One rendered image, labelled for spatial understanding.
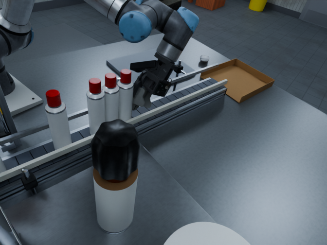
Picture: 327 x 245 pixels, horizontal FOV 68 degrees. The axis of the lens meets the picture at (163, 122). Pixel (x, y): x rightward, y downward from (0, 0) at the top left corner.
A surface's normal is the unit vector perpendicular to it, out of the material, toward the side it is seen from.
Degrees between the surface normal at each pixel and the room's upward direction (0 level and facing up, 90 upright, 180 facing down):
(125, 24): 88
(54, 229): 0
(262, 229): 0
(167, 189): 0
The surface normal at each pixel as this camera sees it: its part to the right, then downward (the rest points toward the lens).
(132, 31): -0.26, 0.59
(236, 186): 0.14, -0.73
